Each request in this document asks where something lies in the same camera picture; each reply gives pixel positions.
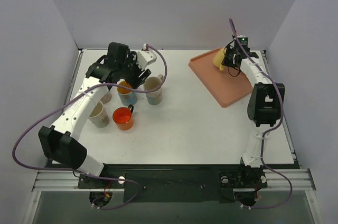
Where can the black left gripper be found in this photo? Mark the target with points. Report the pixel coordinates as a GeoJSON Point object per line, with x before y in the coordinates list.
{"type": "Point", "coordinates": [137, 76]}

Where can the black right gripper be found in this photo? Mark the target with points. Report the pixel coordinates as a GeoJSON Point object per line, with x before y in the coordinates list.
{"type": "Point", "coordinates": [229, 58]}

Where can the yellow mug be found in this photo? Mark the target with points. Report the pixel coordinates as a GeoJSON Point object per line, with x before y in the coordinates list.
{"type": "Point", "coordinates": [219, 58]}

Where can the seashell coral mug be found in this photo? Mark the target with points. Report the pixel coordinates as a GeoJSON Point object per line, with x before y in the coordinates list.
{"type": "Point", "coordinates": [154, 90]}

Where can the blue butterfly mug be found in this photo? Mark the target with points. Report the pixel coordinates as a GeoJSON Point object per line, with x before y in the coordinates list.
{"type": "Point", "coordinates": [127, 97]}

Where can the pink floral mug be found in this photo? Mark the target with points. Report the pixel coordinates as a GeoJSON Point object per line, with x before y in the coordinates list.
{"type": "Point", "coordinates": [106, 98]}

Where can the orange mug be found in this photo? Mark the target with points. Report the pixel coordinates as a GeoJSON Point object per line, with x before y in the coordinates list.
{"type": "Point", "coordinates": [123, 117]}

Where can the cream dragon pattern mug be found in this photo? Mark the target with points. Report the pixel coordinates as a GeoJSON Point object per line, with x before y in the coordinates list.
{"type": "Point", "coordinates": [99, 116]}

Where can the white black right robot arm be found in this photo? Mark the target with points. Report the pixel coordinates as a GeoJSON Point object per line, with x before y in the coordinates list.
{"type": "Point", "coordinates": [265, 108]}

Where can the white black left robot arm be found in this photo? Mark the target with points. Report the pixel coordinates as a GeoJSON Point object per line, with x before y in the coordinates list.
{"type": "Point", "coordinates": [60, 141]}

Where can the pink plastic tray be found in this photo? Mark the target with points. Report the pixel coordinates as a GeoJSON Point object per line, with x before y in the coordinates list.
{"type": "Point", "coordinates": [222, 85]}

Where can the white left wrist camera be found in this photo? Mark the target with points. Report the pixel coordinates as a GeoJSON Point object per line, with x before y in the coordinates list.
{"type": "Point", "coordinates": [145, 58]}

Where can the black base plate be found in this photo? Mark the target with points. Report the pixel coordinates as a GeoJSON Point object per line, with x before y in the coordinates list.
{"type": "Point", "coordinates": [167, 183]}

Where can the aluminium rail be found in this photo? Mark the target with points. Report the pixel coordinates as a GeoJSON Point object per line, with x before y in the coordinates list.
{"type": "Point", "coordinates": [64, 181]}

